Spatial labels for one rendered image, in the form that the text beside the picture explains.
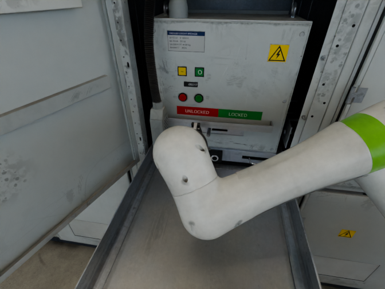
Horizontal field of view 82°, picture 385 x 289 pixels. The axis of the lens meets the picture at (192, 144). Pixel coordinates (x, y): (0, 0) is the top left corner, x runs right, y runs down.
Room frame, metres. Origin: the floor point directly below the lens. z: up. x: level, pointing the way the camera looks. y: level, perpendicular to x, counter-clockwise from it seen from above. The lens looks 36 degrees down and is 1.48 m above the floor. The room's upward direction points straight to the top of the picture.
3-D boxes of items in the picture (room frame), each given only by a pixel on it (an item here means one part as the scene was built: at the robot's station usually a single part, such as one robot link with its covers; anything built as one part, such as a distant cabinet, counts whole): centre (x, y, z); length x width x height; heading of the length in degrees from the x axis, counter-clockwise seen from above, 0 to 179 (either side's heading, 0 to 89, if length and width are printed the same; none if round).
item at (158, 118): (0.71, 0.12, 1.04); 0.08 x 0.05 x 0.17; 171
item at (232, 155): (0.76, -0.10, 0.89); 0.54 x 0.05 x 0.06; 81
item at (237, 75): (0.74, -0.10, 1.15); 0.48 x 0.01 x 0.48; 81
